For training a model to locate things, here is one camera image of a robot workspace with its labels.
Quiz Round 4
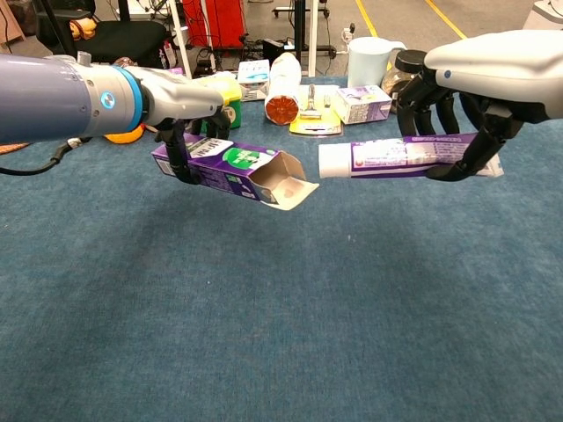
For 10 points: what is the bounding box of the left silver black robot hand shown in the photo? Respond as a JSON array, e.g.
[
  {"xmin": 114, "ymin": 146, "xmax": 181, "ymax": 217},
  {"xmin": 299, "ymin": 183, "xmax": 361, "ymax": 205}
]
[{"xmin": 127, "ymin": 65, "xmax": 234, "ymax": 186}]

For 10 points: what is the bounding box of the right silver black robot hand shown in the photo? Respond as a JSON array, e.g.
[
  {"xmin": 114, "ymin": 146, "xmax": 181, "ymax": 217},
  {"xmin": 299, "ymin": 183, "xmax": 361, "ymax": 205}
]
[{"xmin": 393, "ymin": 29, "xmax": 563, "ymax": 182}]

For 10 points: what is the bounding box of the purple toothpaste box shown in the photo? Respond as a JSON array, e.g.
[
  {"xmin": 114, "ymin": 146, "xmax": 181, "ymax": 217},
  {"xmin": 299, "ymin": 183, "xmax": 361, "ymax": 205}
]
[{"xmin": 150, "ymin": 131, "xmax": 321, "ymax": 214}]

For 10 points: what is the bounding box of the purple white toothpaste tube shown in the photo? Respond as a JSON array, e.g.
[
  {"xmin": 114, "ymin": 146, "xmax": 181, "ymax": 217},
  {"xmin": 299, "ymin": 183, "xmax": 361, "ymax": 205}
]
[{"xmin": 318, "ymin": 134, "xmax": 505, "ymax": 180}]

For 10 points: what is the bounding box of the black power adapter box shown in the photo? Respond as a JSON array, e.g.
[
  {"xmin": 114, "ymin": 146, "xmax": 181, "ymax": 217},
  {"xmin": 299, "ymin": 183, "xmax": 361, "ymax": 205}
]
[{"xmin": 262, "ymin": 38, "xmax": 292, "ymax": 61}]

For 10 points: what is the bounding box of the green container yellow lid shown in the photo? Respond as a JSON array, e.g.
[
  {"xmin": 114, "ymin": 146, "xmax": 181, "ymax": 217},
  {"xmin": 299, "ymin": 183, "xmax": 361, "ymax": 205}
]
[{"xmin": 193, "ymin": 75, "xmax": 243, "ymax": 131}]

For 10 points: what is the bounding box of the yellow tape measure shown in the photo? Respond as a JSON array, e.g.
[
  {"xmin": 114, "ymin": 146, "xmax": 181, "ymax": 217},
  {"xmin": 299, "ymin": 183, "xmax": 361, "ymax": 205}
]
[{"xmin": 104, "ymin": 125, "xmax": 146, "ymax": 145}]

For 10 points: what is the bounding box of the white machine housing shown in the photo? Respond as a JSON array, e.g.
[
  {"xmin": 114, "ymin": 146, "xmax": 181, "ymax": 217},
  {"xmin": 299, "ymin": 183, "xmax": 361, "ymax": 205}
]
[{"xmin": 523, "ymin": 0, "xmax": 563, "ymax": 33}]

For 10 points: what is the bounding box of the white blue milk carton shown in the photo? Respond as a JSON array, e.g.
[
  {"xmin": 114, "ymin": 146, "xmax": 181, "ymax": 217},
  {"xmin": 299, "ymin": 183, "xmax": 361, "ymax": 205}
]
[{"xmin": 238, "ymin": 59, "xmax": 271, "ymax": 103}]

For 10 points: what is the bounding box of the black office chair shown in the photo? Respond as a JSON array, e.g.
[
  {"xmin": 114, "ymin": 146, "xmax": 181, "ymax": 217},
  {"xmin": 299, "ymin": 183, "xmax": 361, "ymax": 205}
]
[{"xmin": 34, "ymin": 0, "xmax": 171, "ymax": 67}]

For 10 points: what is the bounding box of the red cabinet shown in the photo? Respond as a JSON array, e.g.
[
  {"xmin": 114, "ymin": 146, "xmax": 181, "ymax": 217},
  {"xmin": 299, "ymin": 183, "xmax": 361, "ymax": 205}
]
[{"xmin": 181, "ymin": 0, "xmax": 246, "ymax": 48}]

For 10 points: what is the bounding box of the glass jar black lid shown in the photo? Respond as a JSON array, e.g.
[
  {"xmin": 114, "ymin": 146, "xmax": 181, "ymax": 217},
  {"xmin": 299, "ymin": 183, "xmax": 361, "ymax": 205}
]
[{"xmin": 380, "ymin": 49, "xmax": 428, "ymax": 111}]

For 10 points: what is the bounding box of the white milk tea bottle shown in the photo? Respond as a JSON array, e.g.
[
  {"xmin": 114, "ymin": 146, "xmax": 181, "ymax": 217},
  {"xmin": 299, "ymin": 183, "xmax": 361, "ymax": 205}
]
[{"xmin": 264, "ymin": 52, "xmax": 303, "ymax": 127}]

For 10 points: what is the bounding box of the brown yellow plush toy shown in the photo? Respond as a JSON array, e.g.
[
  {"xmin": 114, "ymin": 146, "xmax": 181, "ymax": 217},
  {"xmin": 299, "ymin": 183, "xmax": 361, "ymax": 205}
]
[{"xmin": 69, "ymin": 17, "xmax": 98, "ymax": 41}]

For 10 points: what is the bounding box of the razor on yellow card pack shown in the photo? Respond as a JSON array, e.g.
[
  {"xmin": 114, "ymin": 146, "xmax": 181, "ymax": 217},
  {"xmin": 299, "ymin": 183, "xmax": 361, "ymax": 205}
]
[{"xmin": 289, "ymin": 83, "xmax": 343, "ymax": 137}]

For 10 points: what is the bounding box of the light blue plastic mug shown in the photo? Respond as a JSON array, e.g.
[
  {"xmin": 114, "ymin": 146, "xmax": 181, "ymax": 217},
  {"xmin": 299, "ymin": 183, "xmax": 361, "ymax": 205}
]
[{"xmin": 347, "ymin": 36, "xmax": 408, "ymax": 89}]

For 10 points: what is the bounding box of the purple white drink carton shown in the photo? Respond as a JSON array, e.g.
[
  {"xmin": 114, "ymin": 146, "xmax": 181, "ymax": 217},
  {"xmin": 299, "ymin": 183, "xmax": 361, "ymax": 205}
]
[{"xmin": 335, "ymin": 84, "xmax": 393, "ymax": 126}]

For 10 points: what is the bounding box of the tan wooden board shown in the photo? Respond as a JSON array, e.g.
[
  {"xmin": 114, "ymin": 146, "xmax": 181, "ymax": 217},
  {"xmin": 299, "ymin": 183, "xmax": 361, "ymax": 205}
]
[{"xmin": 0, "ymin": 0, "xmax": 26, "ymax": 55}]

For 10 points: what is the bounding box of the blue carpet table mat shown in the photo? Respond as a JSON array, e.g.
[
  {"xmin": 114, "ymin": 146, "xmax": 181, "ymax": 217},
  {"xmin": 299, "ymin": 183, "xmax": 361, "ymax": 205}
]
[{"xmin": 0, "ymin": 72, "xmax": 563, "ymax": 422}]

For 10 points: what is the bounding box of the white slanted frame leg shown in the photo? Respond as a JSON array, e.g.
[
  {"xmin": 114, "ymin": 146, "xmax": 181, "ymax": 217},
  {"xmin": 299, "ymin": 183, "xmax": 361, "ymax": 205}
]
[{"xmin": 169, "ymin": 0, "xmax": 194, "ymax": 83}]

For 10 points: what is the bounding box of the white upright post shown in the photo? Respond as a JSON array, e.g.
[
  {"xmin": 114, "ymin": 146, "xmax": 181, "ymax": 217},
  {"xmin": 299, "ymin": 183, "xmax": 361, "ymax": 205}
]
[{"xmin": 307, "ymin": 0, "xmax": 319, "ymax": 78}]

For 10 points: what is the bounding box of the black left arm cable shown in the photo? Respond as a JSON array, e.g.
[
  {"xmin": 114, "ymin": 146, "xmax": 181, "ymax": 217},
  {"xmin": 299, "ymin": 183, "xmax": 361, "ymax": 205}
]
[{"xmin": 0, "ymin": 136, "xmax": 93, "ymax": 177}]

